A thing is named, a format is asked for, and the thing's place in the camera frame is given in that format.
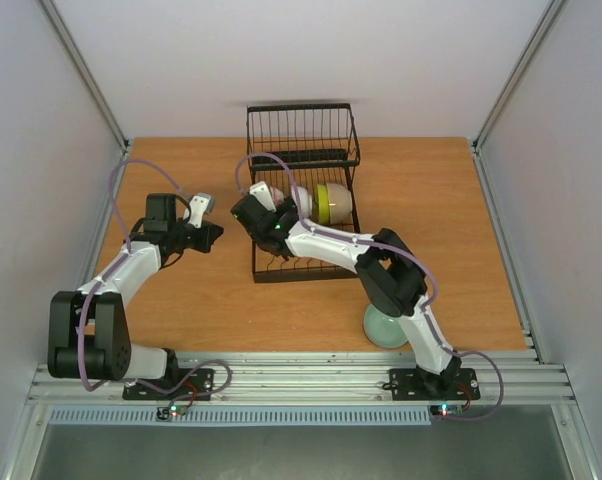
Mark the left aluminium corner post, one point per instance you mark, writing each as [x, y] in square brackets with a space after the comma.
[61, 30]

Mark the red patterned bowl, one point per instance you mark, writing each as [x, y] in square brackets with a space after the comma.
[277, 195]

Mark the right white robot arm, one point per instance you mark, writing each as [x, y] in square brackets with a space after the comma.
[392, 278]

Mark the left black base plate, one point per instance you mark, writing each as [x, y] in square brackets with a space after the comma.
[172, 386]

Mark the white bowl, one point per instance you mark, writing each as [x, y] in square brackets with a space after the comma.
[339, 202]
[303, 201]

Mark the small circuit board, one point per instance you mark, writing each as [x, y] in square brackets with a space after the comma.
[447, 410]
[171, 412]

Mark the right aluminium corner post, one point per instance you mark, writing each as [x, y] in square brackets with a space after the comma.
[536, 40]

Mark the grey slotted cable duct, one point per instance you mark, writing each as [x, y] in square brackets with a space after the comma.
[241, 416]

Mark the pale green celadon bowl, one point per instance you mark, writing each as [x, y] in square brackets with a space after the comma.
[382, 330]

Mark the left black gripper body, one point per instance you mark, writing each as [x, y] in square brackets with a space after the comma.
[202, 245]

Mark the left small circuit board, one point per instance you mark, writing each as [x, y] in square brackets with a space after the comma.
[171, 412]

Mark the aluminium corner post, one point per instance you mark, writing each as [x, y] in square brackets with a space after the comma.
[61, 30]
[536, 40]

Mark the black wire dish rack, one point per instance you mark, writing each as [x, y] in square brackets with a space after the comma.
[319, 144]

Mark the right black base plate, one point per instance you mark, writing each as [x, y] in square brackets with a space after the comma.
[413, 384]

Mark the right small circuit board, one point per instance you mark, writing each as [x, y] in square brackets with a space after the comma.
[447, 410]

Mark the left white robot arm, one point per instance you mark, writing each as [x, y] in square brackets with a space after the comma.
[88, 335]

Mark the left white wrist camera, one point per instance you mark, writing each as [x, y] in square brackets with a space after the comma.
[199, 205]

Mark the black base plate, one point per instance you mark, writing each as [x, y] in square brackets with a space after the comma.
[413, 384]
[172, 386]

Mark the aluminium front rail frame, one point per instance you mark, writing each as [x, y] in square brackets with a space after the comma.
[355, 378]

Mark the lime green bowl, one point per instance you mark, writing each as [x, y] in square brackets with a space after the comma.
[322, 204]

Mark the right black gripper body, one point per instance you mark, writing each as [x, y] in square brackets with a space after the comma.
[246, 214]

